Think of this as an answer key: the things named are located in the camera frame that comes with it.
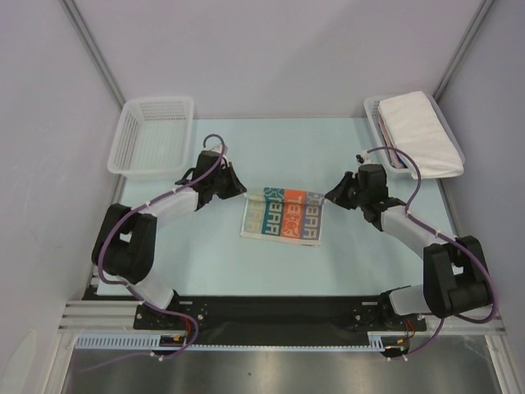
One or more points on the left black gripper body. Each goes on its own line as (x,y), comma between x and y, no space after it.
(214,183)

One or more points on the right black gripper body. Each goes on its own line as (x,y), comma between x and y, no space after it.
(348,190)

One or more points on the printed letters towel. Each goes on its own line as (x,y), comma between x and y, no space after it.
(283,215)

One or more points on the white towel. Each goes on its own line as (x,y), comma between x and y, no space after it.
(414,128)

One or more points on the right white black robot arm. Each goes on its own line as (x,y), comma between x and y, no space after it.
(455,279)

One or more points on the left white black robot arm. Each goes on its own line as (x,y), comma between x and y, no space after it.
(124,251)

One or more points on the pink towel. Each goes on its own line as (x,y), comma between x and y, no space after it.
(395,159)

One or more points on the left white plastic basket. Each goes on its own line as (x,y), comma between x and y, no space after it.
(152,138)

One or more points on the white plastic basket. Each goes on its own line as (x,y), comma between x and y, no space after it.
(372,112)
(152,138)

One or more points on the right white plastic basket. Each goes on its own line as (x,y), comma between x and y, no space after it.
(372,112)

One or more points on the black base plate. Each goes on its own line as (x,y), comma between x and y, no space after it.
(282,320)

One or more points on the right aluminium corner post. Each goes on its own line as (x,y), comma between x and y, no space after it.
(474,28)

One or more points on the aluminium corner post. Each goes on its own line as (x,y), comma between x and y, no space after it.
(474,28)
(90,44)

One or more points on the left aluminium corner post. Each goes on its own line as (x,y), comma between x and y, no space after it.
(90,44)

